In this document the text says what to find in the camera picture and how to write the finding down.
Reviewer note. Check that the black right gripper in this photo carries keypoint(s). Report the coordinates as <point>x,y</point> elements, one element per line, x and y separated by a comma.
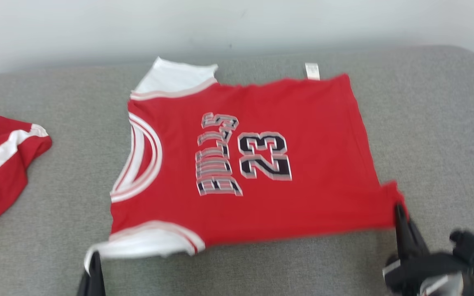
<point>422,275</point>

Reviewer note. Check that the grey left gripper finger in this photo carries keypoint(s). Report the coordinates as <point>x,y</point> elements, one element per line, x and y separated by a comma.
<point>98,279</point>
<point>84,285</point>

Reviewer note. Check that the red shorts with white stripe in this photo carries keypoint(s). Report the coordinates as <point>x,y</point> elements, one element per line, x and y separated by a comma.
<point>2,193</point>

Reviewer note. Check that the red Bulls basketball jersey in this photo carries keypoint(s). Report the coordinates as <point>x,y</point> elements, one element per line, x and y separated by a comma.
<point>303,164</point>

